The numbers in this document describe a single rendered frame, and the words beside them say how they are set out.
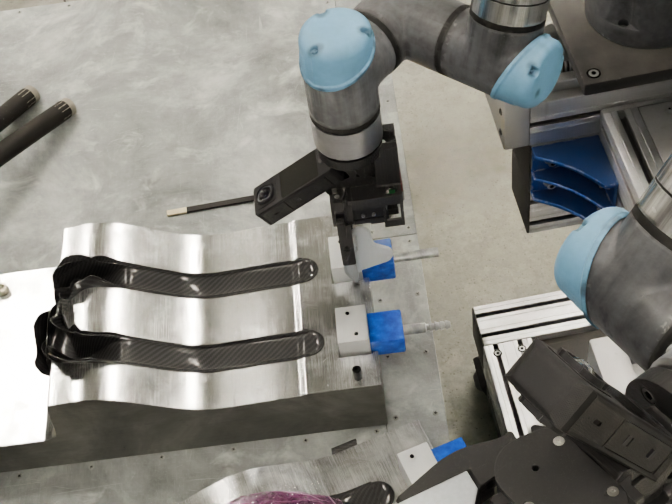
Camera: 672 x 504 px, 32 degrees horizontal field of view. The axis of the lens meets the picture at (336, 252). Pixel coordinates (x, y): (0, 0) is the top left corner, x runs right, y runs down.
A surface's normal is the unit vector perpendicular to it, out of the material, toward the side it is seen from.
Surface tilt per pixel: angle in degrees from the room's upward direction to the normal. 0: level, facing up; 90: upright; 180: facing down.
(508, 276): 0
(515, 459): 8
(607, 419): 80
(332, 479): 15
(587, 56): 0
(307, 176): 32
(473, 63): 69
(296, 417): 90
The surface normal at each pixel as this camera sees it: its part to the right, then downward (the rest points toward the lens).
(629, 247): -0.82, -0.22
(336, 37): -0.11, -0.62
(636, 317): -0.72, 0.02
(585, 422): 0.50, 0.52
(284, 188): -0.62, -0.45
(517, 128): 0.15, 0.76
